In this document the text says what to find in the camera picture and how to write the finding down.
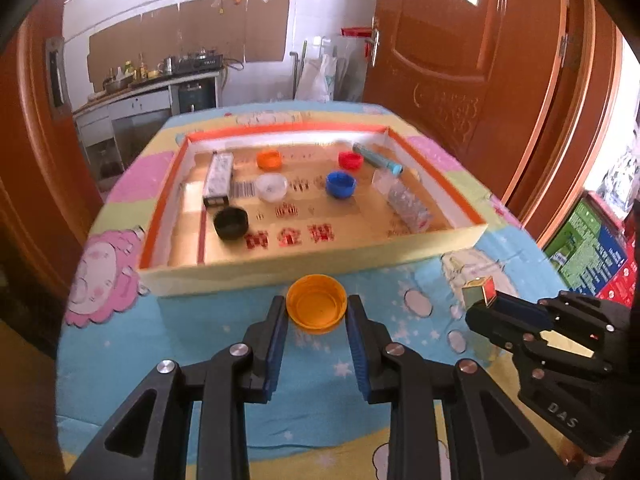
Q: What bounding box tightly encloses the gold white slim box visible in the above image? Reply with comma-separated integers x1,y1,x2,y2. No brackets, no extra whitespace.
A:
461,276,497,309

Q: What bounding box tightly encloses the yellow-orange bottle cap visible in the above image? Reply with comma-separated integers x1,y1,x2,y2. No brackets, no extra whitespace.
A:
285,274,347,335

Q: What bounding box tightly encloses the black bottle cap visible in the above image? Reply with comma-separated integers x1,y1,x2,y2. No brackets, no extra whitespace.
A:
213,206,248,242

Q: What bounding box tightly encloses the shallow cardboard box tray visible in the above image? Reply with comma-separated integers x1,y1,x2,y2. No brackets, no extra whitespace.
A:
138,122,487,297

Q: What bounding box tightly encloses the white bottle cap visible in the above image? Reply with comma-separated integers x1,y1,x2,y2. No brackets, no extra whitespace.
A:
254,172,288,203

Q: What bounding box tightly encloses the white printed small box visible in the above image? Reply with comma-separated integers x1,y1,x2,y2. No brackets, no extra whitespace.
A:
202,152,234,207

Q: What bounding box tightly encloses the blue bottle cap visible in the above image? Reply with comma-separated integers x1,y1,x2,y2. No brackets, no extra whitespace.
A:
326,171,357,200

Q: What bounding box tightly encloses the orange bottle cap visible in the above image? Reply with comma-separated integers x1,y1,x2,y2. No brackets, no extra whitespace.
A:
256,150,283,171

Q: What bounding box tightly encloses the light blue lighter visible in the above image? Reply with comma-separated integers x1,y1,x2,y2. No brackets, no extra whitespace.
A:
352,143,404,177

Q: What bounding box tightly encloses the red bottle cap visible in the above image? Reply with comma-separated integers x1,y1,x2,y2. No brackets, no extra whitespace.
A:
337,151,363,171

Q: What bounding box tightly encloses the green cardboard carton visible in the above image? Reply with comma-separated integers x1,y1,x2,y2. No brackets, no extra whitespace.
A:
544,193,627,296

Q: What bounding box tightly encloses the colourful cartoon tablecloth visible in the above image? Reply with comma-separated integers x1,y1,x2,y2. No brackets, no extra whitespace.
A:
55,102,563,479

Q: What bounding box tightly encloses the brown wooden door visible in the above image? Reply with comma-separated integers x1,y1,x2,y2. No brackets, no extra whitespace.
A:
363,0,623,245

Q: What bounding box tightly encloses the kitchen counter cabinet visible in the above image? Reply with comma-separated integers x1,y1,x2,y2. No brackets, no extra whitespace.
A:
74,70,224,181

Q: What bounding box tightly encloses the white plastic sack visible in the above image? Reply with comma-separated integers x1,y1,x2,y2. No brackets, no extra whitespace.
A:
295,54,337,103

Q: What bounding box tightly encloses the black gas stove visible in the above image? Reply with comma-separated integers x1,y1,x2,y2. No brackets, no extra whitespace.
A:
172,50,224,75

